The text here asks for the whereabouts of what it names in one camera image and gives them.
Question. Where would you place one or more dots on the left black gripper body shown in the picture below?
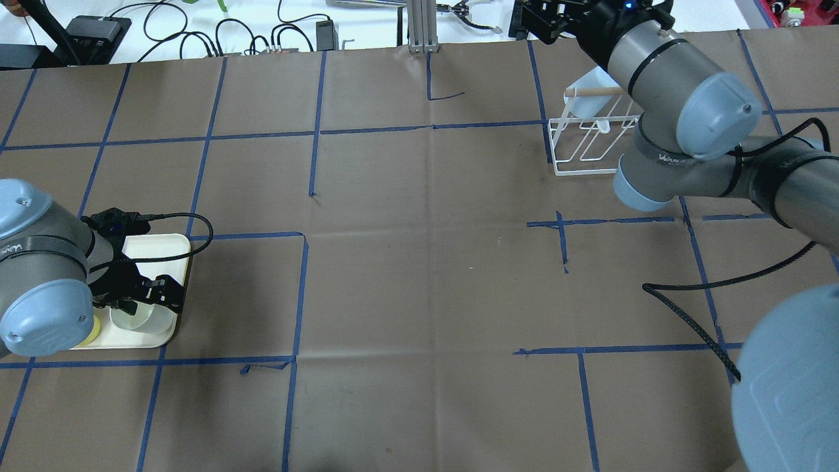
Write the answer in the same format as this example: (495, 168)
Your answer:
(118, 280)

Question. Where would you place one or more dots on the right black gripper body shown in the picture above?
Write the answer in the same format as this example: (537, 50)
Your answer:
(595, 31)

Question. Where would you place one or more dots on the cream white cup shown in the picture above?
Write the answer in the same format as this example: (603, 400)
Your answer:
(143, 318)

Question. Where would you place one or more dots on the light blue cup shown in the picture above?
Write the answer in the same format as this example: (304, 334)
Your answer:
(586, 103)

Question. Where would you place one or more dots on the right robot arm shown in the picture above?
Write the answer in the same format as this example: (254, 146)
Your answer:
(695, 138)

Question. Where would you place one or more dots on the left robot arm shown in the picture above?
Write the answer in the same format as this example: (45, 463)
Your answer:
(77, 283)

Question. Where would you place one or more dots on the yellow cup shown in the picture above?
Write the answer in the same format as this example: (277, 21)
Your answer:
(93, 334)

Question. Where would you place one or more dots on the cream plastic tray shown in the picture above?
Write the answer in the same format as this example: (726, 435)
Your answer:
(136, 247)

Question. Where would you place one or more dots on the black power adapter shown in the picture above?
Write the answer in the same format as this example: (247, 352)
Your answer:
(326, 34)

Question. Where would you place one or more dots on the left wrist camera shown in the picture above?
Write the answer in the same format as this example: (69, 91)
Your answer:
(115, 225)

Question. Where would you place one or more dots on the white wire cup rack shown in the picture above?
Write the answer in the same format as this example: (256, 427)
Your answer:
(579, 149)

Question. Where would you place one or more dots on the aluminium frame post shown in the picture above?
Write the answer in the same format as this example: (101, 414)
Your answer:
(422, 26)

